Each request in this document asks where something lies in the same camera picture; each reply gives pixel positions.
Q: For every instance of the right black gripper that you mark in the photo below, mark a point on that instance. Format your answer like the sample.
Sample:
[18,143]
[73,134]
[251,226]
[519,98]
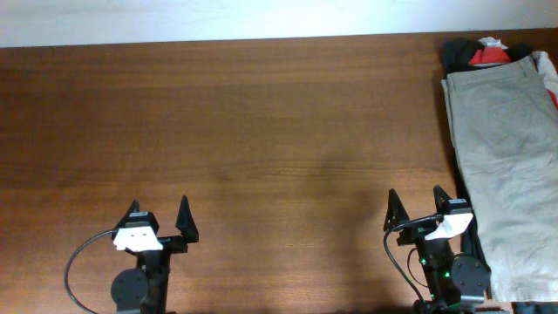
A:
[400,215]

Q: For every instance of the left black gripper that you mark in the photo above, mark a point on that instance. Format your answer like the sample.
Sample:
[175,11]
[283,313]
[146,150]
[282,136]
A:
[187,226]

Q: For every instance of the khaki shorts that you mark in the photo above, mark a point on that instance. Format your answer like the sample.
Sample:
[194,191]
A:
[503,127]

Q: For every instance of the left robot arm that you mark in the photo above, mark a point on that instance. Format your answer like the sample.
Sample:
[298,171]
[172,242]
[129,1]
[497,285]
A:
[143,289]

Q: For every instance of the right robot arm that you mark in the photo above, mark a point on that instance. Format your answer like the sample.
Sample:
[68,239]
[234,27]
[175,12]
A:
[457,282]

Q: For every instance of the blue jeans garment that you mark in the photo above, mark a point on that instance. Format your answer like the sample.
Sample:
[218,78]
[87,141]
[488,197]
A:
[535,308]

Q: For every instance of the red and white garment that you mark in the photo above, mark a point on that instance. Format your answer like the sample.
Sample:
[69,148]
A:
[494,52]

